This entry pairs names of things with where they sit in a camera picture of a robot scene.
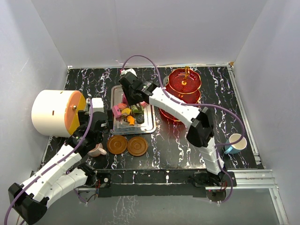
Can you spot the yellow orange cake piece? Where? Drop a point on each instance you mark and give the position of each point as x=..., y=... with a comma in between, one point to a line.
x=126, y=112

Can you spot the brown wooden coaster right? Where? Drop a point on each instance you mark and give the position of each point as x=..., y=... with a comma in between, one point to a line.
x=137, y=146

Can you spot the aluminium frame rail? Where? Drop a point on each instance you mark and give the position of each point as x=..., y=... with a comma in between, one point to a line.
x=257, y=178

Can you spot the brown wooden coaster left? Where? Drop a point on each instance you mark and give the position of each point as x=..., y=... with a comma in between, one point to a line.
x=117, y=144

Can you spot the pink square cake block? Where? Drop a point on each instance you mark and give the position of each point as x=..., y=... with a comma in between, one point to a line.
x=116, y=111

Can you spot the clear tape roll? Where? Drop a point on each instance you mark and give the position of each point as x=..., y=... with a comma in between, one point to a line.
x=165, y=80

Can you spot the white cylindrical drum container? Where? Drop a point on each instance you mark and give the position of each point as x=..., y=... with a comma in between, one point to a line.
x=55, y=112

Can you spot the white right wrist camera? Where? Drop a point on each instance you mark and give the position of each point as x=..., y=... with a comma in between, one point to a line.
x=125, y=71

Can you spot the salmon pink cake piece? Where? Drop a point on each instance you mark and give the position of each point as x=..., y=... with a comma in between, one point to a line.
x=122, y=106

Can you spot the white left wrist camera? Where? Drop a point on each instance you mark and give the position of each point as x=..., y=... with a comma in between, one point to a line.
x=97, y=104

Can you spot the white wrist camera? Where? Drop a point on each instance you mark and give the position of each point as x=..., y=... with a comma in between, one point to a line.
x=97, y=104
x=125, y=71

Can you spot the dark chocolate cookie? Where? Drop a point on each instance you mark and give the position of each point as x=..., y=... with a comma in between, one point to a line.
x=140, y=119

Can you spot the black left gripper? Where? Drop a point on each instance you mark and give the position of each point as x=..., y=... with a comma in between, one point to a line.
x=84, y=116

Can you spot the brown wooden coaster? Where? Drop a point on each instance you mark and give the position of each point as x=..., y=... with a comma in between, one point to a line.
x=117, y=144
x=137, y=146

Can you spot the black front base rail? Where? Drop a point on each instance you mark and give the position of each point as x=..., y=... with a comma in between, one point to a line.
x=163, y=182

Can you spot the blue ceramic cup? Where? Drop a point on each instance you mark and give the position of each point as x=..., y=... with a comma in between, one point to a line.
x=237, y=147

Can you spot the silver metal tray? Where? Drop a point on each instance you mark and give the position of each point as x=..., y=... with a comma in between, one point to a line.
x=122, y=127

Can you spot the pink ceramic cup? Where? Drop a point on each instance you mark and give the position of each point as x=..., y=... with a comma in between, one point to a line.
x=97, y=151

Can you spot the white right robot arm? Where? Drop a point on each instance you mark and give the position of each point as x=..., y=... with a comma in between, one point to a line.
x=198, y=121

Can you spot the green striped macaron cake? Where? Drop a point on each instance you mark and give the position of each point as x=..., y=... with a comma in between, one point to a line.
x=136, y=112

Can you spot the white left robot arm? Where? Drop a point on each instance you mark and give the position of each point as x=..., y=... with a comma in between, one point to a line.
x=33, y=197

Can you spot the orange fish shaped pastry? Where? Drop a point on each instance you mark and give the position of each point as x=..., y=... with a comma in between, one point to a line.
x=131, y=120

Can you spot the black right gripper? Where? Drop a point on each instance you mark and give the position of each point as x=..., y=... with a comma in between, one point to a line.
x=131, y=101

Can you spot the red three-tier cake stand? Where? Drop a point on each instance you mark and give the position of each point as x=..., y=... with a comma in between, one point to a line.
x=184, y=84

